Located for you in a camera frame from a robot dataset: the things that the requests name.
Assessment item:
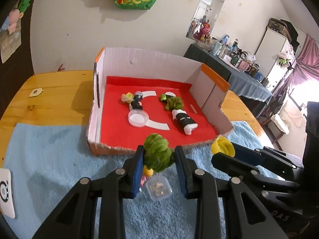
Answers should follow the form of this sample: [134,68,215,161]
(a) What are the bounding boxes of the hanging green plush toy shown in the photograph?
[19,0,32,13]

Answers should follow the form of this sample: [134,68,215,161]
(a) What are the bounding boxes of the pink plush toy on sideboard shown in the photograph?
[194,22,212,42]

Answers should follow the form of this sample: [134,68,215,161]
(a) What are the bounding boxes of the yellow cup toy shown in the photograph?
[211,137,236,158]

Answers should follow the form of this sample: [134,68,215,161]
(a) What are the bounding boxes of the green plush vegetable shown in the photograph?
[165,97,184,111]
[143,134,175,173]

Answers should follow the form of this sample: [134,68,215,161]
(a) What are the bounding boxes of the yellow white flower toy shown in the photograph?
[121,92,135,104]

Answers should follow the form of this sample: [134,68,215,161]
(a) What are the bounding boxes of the yellow-haired figurine pink dress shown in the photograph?
[140,167,154,188]

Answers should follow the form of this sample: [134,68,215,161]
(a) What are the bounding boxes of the wall mirror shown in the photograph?
[186,0,229,41]

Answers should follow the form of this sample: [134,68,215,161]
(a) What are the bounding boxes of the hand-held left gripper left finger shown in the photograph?
[32,145,145,239]

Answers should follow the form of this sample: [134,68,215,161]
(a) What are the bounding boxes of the blue fluffy mat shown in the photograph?
[0,121,280,239]

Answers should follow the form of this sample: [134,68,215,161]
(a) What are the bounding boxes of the clear round plastic lid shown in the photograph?
[128,109,150,127]

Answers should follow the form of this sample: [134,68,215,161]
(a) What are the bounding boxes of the orange cardboard box red inside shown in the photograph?
[87,47,235,156]

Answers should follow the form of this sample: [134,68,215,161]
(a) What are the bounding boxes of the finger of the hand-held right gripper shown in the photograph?
[211,153,301,193]
[230,143,305,169]

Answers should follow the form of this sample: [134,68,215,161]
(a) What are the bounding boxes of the white square device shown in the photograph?
[0,168,19,219]

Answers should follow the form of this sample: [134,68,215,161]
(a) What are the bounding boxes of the hanging clear plastic bag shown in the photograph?
[0,24,22,64]

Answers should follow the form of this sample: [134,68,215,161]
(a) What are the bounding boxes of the blue figurine with white hat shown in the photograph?
[130,92,145,110]

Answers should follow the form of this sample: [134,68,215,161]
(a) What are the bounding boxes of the pink curtain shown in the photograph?
[275,34,319,111]

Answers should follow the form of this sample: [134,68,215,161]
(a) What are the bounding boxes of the black and white roll figure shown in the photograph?
[172,109,198,136]

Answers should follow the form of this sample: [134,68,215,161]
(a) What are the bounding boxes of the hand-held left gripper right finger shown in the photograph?
[174,146,283,239]

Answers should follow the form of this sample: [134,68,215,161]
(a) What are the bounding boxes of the clear plastic box with shells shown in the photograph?
[146,175,173,202]

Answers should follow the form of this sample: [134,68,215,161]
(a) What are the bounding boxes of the hanging pink plush toy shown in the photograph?
[5,4,22,35]

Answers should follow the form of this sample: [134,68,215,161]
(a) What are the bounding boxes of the white refrigerator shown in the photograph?
[256,18,298,87]

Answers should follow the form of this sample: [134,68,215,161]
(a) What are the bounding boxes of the side table with blue cloth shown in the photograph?
[183,43,273,116]

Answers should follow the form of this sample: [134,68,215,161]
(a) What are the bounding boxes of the dark wooden door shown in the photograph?
[0,0,41,120]

